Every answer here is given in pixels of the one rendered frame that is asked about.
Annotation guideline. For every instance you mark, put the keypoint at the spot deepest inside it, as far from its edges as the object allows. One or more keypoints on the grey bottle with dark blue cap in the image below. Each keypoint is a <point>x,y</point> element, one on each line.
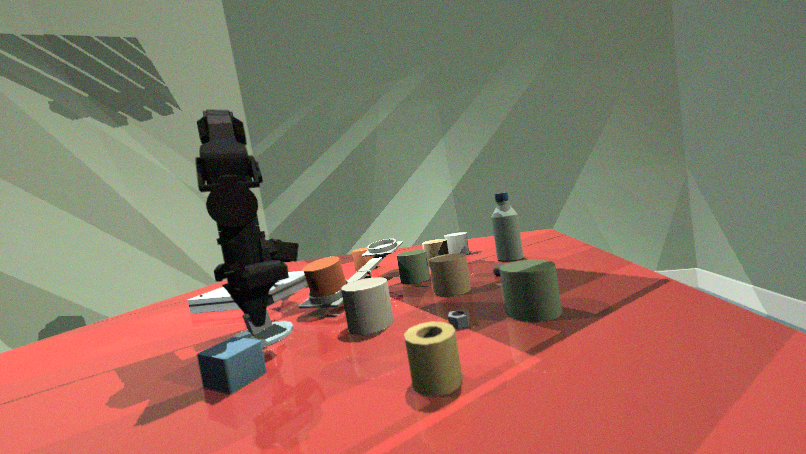
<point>506,230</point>

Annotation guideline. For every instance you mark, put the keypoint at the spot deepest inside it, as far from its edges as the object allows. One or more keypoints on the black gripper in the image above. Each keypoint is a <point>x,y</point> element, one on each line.
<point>248,278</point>

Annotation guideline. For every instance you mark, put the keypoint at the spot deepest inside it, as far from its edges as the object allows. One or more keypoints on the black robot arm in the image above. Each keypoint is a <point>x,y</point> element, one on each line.
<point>228,169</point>

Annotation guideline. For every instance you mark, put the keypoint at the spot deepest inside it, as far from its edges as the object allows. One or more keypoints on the grey hex nut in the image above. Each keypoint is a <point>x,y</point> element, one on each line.
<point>458,319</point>

